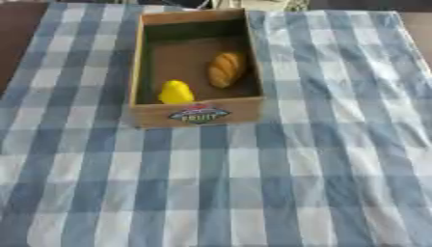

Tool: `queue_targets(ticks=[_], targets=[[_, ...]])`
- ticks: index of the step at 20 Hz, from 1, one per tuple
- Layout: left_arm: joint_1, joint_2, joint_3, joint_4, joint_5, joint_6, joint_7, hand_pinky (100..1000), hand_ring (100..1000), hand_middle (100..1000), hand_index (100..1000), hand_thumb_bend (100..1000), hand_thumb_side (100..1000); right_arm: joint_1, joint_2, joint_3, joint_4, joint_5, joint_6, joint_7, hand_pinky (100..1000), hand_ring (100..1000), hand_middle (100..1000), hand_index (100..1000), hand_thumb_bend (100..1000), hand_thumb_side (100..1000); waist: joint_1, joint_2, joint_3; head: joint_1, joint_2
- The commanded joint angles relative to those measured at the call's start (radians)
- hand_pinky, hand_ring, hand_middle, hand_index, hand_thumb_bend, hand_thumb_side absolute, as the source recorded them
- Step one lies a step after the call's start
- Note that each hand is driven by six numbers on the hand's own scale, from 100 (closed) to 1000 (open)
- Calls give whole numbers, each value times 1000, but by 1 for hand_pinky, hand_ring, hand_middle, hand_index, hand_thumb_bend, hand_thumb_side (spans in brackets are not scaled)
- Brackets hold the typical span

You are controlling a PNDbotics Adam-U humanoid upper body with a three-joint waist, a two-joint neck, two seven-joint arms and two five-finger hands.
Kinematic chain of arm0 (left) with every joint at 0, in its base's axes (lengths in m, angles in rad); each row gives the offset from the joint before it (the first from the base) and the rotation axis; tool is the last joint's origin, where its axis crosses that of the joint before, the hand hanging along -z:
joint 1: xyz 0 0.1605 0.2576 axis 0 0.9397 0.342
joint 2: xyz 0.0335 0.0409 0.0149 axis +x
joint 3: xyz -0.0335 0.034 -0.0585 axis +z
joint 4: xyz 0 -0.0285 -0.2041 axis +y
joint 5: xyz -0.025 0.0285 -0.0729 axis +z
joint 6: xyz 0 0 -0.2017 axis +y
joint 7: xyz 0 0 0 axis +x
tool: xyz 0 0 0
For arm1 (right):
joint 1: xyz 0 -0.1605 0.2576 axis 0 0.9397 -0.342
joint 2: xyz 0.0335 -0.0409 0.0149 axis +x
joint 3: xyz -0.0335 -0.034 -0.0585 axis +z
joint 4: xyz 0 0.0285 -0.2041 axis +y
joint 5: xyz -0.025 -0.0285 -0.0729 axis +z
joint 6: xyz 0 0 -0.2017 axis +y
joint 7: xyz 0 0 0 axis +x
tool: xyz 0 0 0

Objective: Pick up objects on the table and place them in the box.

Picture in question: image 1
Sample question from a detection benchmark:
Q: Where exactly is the tan cardboard box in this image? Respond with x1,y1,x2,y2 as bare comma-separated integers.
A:
126,8,267,129

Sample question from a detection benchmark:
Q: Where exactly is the yellow toy pear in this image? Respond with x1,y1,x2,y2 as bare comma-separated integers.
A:
156,79,196,105

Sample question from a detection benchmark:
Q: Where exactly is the brown toy bread loaf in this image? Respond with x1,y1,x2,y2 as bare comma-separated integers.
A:
205,51,249,90

